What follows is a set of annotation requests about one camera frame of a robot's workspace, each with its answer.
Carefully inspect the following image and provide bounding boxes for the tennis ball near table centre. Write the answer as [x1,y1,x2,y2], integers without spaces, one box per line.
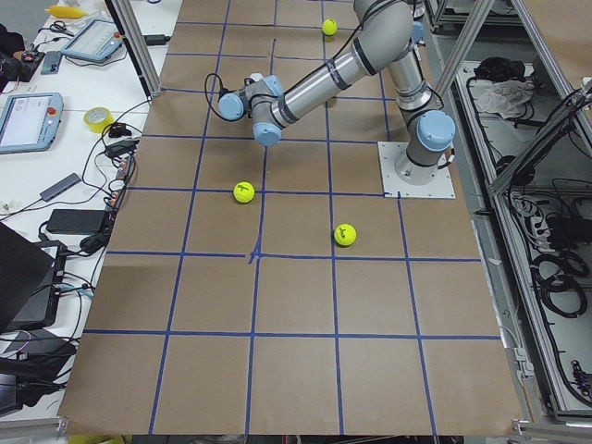
[233,181,255,204]

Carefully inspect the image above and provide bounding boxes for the tennis ball near base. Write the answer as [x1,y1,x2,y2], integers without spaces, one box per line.
[333,223,357,247]

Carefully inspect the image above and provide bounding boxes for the aluminium frame post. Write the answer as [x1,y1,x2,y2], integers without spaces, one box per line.
[105,0,162,99]

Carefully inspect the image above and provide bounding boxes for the blue teach pendant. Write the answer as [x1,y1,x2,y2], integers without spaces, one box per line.
[59,18,123,64]
[1,92,64,154]

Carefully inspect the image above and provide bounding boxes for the black laptop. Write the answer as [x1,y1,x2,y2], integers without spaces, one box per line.
[1,225,66,333]

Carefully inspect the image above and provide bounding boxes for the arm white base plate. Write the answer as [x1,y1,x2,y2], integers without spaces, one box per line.
[377,142,456,199]

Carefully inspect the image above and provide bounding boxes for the near blue teach pendant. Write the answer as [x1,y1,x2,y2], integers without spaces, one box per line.
[1,92,64,154]

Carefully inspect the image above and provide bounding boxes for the far blue teach pendant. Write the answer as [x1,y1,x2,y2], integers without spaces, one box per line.
[59,18,123,64]

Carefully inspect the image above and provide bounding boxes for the grey usb hub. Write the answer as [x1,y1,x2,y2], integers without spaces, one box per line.
[40,173,81,203]

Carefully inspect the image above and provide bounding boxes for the white crumpled cloth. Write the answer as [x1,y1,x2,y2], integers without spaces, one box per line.
[475,80,535,119]

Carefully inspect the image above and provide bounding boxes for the yellow tape roll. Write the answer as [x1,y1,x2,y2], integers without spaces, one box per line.
[83,106,115,134]

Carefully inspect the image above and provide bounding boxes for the tennis ball far end row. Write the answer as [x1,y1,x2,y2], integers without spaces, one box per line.
[322,18,339,36]

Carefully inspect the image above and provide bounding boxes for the black power adapter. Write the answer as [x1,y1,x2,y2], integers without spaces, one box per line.
[46,209,105,235]

